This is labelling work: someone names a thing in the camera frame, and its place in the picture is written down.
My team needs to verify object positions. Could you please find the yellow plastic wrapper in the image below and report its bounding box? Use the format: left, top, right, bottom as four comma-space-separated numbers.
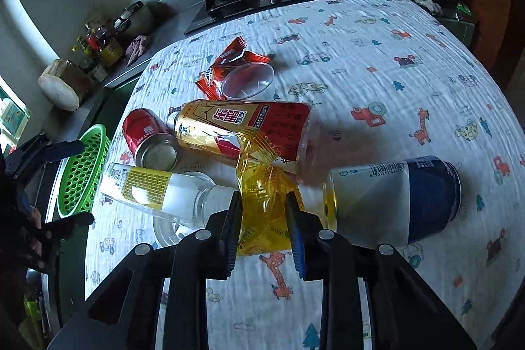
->
236, 128, 304, 256

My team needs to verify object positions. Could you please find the clear bottle yellow label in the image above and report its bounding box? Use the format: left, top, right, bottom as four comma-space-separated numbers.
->
100, 163, 235, 229

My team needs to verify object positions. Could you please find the red cola can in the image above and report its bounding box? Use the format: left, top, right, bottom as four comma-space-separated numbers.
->
122, 108, 178, 172

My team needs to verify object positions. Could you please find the blue white crushed can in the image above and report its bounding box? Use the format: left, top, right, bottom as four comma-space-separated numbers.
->
323, 155, 463, 248

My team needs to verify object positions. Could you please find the orange Ovaltine snack packet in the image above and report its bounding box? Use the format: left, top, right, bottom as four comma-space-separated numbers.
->
195, 35, 271, 100

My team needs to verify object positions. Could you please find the green perforated plastic trash basket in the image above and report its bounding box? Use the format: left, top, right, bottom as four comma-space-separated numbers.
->
57, 123, 110, 217

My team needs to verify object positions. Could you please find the person's left hand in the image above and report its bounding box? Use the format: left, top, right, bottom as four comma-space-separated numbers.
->
21, 205, 43, 259

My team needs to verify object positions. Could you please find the detergent jug on windowsill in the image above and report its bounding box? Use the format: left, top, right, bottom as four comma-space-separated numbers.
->
1, 98, 29, 139

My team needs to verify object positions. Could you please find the round wooden chopping block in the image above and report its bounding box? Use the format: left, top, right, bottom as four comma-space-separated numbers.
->
37, 59, 94, 112

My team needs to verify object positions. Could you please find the small white-label jar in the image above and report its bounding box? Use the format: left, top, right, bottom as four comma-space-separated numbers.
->
91, 63, 108, 83

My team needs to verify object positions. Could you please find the green-cap sauce bottle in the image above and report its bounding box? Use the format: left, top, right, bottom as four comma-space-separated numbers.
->
71, 36, 96, 72

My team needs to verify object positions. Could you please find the large cooking oil bottle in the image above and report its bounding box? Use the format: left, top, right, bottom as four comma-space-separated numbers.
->
85, 21, 124, 68

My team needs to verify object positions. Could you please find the pink dish rag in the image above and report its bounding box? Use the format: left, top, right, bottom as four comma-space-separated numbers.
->
125, 35, 150, 67

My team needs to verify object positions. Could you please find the stainless steel pot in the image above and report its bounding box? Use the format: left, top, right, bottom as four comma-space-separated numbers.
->
113, 1, 153, 39

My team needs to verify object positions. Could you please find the white cartoon-print tablecloth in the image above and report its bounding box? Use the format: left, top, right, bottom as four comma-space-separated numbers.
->
85, 0, 524, 349

